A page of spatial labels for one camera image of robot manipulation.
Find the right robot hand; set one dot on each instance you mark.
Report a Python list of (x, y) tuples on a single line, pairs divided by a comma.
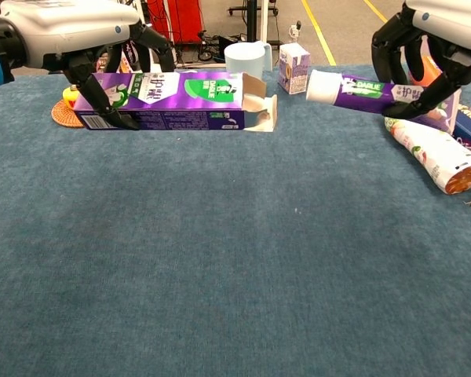
[(455, 23)]

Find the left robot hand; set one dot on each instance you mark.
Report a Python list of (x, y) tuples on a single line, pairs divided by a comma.
[(70, 27)]

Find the purple toothpaste tube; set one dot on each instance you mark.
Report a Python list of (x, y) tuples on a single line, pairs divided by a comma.
[(357, 92)]

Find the purple toothpaste box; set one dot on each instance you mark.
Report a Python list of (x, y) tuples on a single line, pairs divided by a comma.
[(180, 102)]

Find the red orange drink can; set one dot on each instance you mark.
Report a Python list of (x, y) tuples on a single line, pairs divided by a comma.
[(431, 70)]

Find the white snack packet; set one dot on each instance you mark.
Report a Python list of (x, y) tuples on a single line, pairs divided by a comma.
[(125, 59)]

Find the round woven coaster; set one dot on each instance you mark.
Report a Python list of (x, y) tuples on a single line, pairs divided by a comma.
[(64, 118)]

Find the red cabinet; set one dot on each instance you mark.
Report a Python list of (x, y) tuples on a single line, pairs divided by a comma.
[(180, 19)]

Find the white bottle yellow cap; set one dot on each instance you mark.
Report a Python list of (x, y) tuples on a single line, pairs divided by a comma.
[(431, 153)]

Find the purple white drink carton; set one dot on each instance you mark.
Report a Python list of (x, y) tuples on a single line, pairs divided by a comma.
[(294, 66)]

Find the light blue plastic cup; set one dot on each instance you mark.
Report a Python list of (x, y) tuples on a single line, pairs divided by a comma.
[(243, 59)]

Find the black tripod stand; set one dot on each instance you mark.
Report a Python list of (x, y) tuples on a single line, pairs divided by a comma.
[(252, 19)]

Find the white upright pole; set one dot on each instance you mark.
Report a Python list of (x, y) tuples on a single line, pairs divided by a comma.
[(264, 19)]

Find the blue felt table cover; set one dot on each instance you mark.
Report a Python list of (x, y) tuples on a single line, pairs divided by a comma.
[(220, 255)]

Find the white metal frame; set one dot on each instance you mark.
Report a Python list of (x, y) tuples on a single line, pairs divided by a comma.
[(172, 23)]

